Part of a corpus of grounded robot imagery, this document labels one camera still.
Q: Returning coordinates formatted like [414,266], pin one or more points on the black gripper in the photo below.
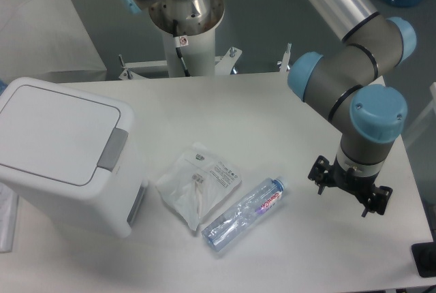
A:
[356,179]

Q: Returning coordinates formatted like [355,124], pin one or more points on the white push-lid trash can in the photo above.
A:
[72,154]

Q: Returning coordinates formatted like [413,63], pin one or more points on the white cardboard box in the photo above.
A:
[46,39]

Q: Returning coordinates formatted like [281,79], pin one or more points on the clear plastic water bottle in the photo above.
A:
[244,213]

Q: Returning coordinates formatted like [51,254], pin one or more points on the black clamp device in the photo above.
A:
[424,257]

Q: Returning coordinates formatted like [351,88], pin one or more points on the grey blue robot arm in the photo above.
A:
[341,88]

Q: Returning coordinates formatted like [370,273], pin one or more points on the white plastic packaging bag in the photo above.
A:
[197,182]

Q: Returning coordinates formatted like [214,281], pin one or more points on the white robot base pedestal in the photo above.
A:
[188,30]

